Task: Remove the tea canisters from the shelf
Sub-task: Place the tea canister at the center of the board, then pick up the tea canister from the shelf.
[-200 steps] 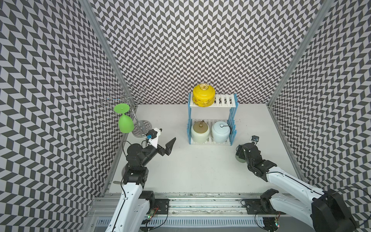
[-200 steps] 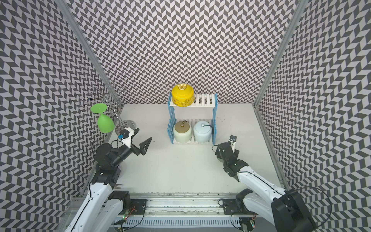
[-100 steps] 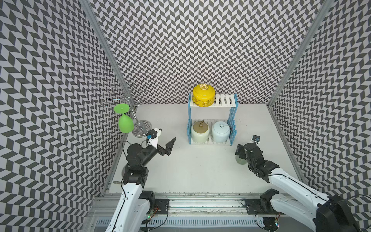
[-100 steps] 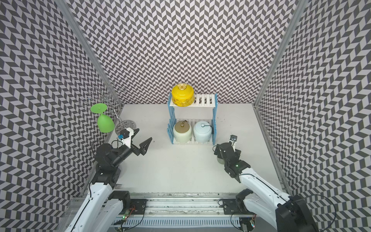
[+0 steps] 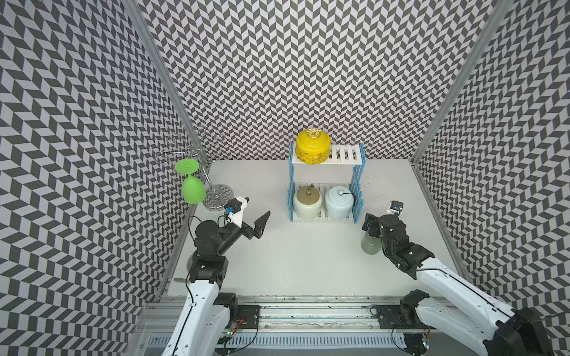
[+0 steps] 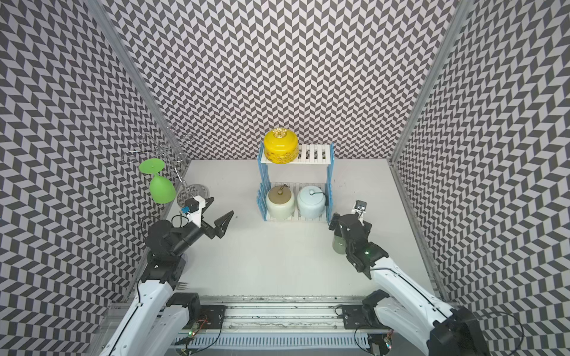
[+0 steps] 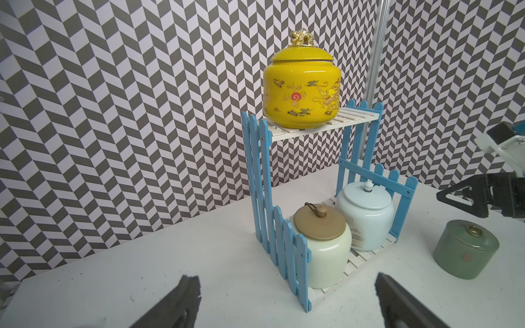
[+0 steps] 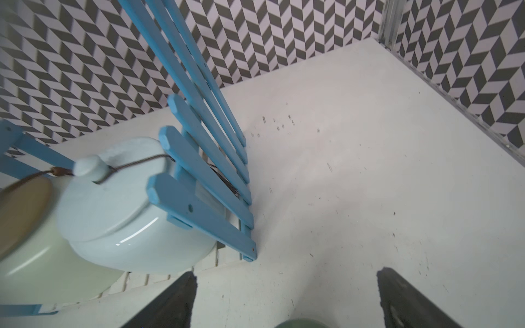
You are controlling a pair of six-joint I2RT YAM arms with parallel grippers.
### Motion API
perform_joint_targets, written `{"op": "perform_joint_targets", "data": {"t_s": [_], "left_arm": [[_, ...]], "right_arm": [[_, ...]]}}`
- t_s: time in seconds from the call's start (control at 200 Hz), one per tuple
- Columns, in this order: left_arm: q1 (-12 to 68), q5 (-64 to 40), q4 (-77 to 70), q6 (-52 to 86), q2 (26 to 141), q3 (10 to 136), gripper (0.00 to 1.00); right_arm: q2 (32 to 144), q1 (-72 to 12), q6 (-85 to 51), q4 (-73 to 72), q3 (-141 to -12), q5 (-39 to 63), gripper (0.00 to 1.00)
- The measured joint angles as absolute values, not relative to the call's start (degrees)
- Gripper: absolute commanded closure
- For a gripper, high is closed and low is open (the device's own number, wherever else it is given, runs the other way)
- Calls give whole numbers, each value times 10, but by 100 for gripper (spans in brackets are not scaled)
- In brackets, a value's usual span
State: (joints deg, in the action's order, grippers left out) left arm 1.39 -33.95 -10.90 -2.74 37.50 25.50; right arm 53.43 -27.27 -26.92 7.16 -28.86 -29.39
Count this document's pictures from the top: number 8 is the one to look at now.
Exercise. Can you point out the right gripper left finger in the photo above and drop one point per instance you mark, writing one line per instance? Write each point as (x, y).
(172, 308)

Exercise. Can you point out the blue white slatted shelf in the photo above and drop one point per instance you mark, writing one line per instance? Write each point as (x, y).
(209, 188)

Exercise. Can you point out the light blue tea canister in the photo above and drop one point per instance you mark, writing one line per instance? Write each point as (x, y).
(107, 218)

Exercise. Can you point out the green tea canister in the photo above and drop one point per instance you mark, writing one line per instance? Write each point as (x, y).
(301, 323)

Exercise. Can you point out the cream canister brown lid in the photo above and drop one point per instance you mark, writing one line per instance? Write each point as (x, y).
(39, 266)

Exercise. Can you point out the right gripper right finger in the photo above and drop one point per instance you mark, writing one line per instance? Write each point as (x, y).
(405, 306)

